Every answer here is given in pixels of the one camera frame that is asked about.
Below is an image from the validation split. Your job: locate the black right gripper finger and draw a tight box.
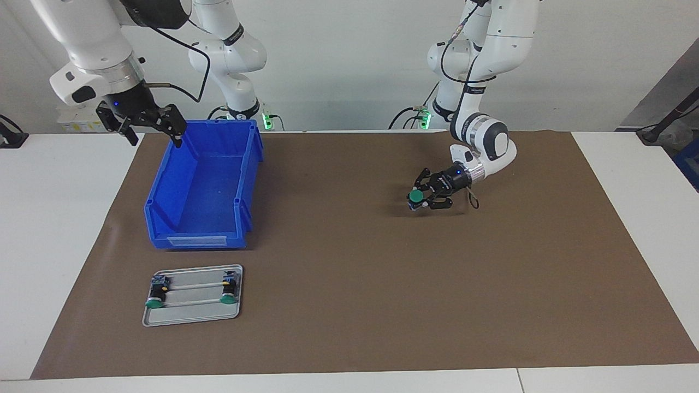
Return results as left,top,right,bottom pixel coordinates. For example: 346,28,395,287
96,101,140,147
154,103,188,149

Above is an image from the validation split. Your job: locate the white cardboard box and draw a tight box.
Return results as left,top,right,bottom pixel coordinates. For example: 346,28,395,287
57,106,112,133

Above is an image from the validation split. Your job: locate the blue plastic storage bin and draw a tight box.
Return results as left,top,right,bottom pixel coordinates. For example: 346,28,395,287
144,119,265,251

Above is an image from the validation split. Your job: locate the brown table mat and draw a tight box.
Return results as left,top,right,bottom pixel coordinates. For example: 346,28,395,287
30,130,699,380

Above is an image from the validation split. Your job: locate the black table clamp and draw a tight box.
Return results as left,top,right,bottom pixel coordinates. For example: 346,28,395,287
0,115,29,149

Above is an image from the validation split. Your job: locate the grey metal tray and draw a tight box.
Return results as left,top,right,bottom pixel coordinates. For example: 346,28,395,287
142,264,244,328

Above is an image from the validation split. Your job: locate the black stand with pole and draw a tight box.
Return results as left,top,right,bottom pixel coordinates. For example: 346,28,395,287
636,87,699,146

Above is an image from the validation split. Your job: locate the blue crate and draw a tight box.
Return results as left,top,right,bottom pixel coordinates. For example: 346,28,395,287
673,136,699,193

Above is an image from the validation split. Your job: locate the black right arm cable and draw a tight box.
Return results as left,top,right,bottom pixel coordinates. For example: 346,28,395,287
127,0,212,104

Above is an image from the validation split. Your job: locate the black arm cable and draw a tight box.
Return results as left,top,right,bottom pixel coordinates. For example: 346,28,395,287
440,0,497,210
127,0,212,104

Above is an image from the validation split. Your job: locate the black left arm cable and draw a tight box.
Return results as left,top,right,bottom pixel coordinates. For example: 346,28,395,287
440,0,497,210

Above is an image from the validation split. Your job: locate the black left base cable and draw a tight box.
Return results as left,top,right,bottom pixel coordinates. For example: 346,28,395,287
388,81,440,130

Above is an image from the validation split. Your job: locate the green pushbutton switch silver block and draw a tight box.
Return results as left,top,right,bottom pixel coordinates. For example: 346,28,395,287
145,276,171,309

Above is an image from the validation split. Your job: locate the green pushbutton switch black block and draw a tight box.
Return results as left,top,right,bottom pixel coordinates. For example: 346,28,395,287
220,270,241,305

